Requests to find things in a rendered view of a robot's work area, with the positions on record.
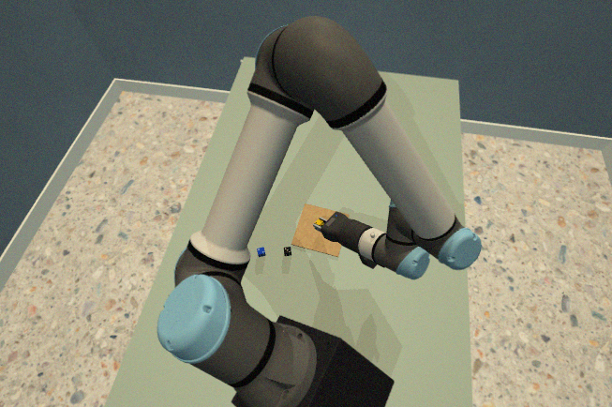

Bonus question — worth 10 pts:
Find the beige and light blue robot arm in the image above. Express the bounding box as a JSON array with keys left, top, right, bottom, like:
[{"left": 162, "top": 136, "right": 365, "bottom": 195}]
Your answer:
[{"left": 157, "top": 16, "right": 482, "bottom": 407}]

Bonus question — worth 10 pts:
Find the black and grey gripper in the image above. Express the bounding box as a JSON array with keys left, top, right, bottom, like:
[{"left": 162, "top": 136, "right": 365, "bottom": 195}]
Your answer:
[{"left": 313, "top": 211, "right": 384, "bottom": 269}]

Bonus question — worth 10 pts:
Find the tan mat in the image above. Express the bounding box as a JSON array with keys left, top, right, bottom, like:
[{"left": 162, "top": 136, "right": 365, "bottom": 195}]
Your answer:
[{"left": 291, "top": 203, "right": 341, "bottom": 257}]

